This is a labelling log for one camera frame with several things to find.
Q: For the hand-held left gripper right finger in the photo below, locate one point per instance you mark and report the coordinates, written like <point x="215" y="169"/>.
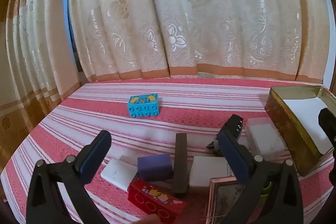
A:
<point x="233" y="158"/>

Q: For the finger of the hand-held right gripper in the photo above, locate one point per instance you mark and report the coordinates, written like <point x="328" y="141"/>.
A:
<point x="328" y="124"/>

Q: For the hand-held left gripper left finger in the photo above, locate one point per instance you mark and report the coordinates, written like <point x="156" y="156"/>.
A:
<point x="95" y="155"/>

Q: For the white block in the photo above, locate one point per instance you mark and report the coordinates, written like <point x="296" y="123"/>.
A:
<point x="118" y="172"/>

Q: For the white paper box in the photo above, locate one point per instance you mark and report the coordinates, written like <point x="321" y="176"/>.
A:
<point x="207" y="169"/>

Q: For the black grey toy figure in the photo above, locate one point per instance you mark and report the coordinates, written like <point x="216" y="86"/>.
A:
<point x="232" y="125"/>

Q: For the white plastic box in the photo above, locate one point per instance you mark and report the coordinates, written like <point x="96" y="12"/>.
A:
<point x="265" y="137"/>

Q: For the gold tin box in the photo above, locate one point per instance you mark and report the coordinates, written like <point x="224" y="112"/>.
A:
<point x="283" y="124"/>

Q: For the brown wooden bar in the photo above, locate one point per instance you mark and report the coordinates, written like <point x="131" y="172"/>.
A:
<point x="180" y="161"/>

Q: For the purple block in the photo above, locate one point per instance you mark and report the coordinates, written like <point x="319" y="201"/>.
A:
<point x="155" y="166"/>

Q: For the blue toy brick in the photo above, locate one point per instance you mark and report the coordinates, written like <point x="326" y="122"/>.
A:
<point x="143" y="108"/>

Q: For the red toy brick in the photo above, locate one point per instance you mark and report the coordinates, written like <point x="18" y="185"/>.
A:
<point x="152" y="200"/>

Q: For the white paper liner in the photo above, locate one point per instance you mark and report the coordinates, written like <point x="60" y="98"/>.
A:
<point x="302" y="119"/>

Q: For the pink striped bedspread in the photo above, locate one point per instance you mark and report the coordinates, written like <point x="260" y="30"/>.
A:
<point x="183" y="106"/>

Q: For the cream floral curtain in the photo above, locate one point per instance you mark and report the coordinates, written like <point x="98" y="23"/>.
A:
<point x="183" y="16"/>

